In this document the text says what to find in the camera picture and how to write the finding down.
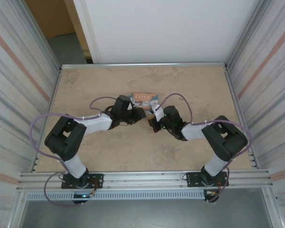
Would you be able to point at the orange LOVE tin box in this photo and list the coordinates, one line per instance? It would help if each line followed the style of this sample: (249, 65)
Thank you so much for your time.
(143, 97)

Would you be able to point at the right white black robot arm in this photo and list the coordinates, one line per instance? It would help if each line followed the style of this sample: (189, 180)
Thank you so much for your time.
(228, 142)

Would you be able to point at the black controller box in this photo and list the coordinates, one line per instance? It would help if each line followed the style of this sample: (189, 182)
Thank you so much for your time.
(211, 196)
(80, 199)

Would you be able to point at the brown wooden board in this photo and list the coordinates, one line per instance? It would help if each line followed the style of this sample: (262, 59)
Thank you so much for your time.
(52, 16)

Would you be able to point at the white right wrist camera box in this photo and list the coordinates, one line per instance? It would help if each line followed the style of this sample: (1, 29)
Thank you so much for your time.
(158, 114)

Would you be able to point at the long aluminium table edge rail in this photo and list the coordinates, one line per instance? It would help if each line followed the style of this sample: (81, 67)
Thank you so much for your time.
(142, 65)

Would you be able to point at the wide aluminium mounting rail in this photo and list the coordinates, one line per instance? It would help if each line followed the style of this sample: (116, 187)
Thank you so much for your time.
(142, 179)

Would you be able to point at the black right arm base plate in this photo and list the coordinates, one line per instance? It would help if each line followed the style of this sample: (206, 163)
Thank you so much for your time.
(193, 179)

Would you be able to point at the aluminium table side rail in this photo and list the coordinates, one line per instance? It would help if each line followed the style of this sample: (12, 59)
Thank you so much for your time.
(52, 102)
(237, 104)

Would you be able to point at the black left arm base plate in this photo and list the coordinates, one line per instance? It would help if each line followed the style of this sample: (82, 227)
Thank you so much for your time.
(96, 181)

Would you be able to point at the white door frame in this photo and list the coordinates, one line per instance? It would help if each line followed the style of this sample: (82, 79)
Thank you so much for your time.
(89, 31)

